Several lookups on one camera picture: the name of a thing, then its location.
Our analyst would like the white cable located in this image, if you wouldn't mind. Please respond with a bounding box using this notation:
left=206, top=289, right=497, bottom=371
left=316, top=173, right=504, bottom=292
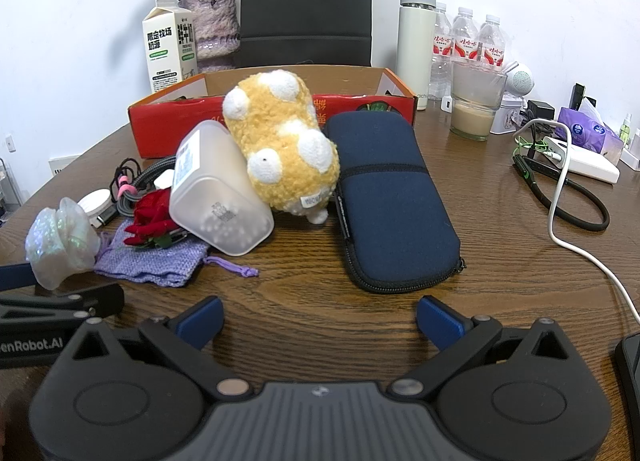
left=512, top=118, right=640, bottom=325

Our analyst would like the grey braided cable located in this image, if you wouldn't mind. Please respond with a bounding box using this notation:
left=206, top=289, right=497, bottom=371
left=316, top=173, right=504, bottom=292
left=117, top=156, right=179, bottom=215

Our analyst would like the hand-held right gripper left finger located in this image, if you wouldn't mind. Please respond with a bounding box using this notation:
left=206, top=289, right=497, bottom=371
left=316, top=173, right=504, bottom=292
left=59, top=295, right=253, bottom=402

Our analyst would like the black paper bag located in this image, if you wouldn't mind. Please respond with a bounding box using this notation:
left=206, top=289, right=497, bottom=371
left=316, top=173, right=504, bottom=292
left=234, top=0, right=374, bottom=69

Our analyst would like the clear water bottle red label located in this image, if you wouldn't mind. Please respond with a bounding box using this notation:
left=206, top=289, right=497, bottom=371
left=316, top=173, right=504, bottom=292
left=431, top=2, right=454, bottom=102
left=477, top=14, right=506, bottom=70
left=450, top=7, right=480, bottom=65

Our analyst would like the white cardboard box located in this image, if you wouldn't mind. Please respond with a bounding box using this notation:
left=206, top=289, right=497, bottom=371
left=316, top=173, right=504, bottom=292
left=48, top=155, right=84, bottom=176

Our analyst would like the purple drawstring bag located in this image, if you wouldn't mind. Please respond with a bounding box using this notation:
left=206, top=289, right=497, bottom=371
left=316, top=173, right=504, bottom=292
left=94, top=218, right=260, bottom=288

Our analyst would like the white milk carton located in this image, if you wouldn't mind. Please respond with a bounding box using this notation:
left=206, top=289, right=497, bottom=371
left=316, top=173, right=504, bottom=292
left=142, top=0, right=199, bottom=95

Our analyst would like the metal rack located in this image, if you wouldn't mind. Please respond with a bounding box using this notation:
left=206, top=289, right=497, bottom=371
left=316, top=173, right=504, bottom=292
left=0, top=158, right=24, bottom=212

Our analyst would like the purple glass vase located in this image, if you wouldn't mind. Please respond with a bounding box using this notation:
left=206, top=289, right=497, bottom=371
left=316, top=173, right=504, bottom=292
left=178, top=0, right=242, bottom=73

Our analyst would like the blue white wrapped packet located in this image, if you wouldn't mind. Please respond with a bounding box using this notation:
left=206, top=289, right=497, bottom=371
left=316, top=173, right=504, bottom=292
left=77, top=190, right=119, bottom=228

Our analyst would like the red cardboard box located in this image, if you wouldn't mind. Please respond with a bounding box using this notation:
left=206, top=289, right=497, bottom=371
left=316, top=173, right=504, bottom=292
left=127, top=66, right=419, bottom=160

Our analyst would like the black strap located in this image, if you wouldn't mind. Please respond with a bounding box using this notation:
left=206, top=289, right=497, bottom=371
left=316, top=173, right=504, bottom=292
left=511, top=154, right=611, bottom=233

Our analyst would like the purple tissue pack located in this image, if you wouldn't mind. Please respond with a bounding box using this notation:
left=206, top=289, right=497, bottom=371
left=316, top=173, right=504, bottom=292
left=556, top=98, right=626, bottom=162

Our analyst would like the white tin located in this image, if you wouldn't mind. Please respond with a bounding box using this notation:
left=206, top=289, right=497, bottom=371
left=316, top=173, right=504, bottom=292
left=490, top=94, right=526, bottom=136

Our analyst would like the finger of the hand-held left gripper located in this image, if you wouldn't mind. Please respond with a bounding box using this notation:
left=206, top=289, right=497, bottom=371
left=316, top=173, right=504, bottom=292
left=0, top=263, right=37, bottom=292
left=0, top=284, right=125, bottom=330

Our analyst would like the white power bank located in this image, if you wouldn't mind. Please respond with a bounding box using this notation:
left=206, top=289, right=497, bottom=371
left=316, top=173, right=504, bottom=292
left=542, top=136, right=621, bottom=186

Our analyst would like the frosted plastic container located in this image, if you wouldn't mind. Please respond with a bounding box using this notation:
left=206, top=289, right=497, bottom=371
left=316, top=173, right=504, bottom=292
left=168, top=120, right=275, bottom=257

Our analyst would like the green cable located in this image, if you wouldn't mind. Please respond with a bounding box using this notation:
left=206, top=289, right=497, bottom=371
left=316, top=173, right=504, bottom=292
left=517, top=136, right=551, bottom=160

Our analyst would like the black cable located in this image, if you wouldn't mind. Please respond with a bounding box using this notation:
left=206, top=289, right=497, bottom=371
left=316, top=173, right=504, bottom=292
left=110, top=157, right=147, bottom=203

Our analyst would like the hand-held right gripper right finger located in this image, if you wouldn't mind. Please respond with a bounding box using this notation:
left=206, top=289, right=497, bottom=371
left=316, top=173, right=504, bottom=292
left=385, top=295, right=577, bottom=400

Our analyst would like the red artificial rose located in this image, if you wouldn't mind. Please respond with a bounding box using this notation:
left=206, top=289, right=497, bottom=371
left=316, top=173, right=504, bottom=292
left=123, top=188, right=189, bottom=248

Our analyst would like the black power adapter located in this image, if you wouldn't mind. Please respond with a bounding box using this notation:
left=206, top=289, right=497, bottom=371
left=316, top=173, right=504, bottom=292
left=527, top=100, right=556, bottom=122

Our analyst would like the brown wooden desk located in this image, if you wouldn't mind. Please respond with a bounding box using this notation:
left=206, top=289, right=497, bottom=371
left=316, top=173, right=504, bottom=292
left=0, top=66, right=640, bottom=461

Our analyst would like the navy fabric zip pouch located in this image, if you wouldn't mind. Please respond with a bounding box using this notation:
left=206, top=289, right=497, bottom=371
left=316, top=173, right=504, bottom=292
left=322, top=111, right=466, bottom=295

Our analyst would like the yellow and white plush toy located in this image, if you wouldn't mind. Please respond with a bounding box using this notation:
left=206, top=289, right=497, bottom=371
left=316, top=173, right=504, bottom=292
left=221, top=70, right=341, bottom=226

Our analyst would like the white round speaker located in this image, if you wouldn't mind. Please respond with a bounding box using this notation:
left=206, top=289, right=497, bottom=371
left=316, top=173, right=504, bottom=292
left=502, top=61, right=536, bottom=96

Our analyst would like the white thermos bottle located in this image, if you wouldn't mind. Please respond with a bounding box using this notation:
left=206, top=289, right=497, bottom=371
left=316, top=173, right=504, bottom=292
left=396, top=0, right=437, bottom=110

